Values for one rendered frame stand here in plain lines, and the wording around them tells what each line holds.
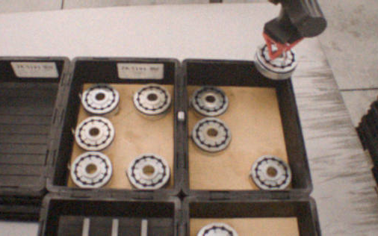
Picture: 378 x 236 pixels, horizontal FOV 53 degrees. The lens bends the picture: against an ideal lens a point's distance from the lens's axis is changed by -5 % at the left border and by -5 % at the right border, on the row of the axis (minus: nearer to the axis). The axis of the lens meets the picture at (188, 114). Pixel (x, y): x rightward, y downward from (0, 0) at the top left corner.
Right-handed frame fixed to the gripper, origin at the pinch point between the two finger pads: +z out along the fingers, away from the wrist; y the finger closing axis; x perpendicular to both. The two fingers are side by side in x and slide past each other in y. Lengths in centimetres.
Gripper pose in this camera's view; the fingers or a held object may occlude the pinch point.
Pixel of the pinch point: (279, 51)
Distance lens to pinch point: 97.1
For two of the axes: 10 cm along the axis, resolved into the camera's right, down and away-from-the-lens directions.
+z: -0.7, 5.7, 8.2
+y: 7.8, -4.8, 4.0
